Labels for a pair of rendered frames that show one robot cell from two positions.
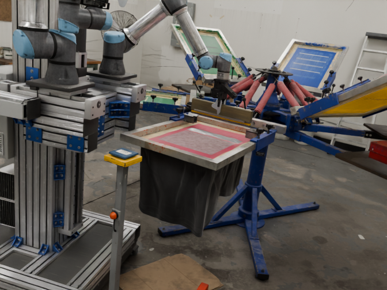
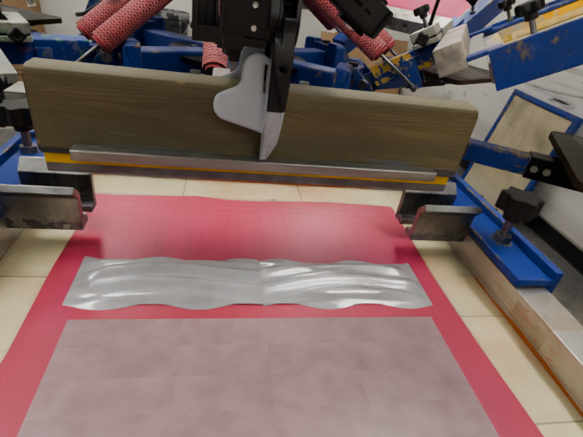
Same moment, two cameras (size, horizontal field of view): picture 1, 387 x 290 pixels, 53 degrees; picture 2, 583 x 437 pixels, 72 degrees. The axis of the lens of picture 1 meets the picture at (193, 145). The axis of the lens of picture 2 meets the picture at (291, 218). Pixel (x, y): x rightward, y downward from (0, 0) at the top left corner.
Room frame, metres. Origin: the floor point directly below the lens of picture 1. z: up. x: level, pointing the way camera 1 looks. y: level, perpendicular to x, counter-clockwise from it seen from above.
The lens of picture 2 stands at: (2.06, 0.08, 1.23)
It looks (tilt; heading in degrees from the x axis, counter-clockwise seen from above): 32 degrees down; 319
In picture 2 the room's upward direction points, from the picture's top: 9 degrees clockwise
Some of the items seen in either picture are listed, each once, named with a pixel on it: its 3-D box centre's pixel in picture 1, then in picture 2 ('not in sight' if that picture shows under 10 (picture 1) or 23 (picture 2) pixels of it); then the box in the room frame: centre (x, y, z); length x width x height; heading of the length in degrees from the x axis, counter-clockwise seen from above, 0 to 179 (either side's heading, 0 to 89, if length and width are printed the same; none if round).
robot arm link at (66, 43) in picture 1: (61, 45); not in sight; (1.80, 0.65, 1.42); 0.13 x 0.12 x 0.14; 140
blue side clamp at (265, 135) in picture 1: (262, 140); (459, 220); (2.28, -0.41, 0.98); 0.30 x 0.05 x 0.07; 152
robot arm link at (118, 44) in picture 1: (114, 43); not in sight; (2.30, 0.52, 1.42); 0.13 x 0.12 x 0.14; 176
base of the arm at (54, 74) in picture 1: (61, 71); not in sight; (1.81, 0.65, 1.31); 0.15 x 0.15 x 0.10
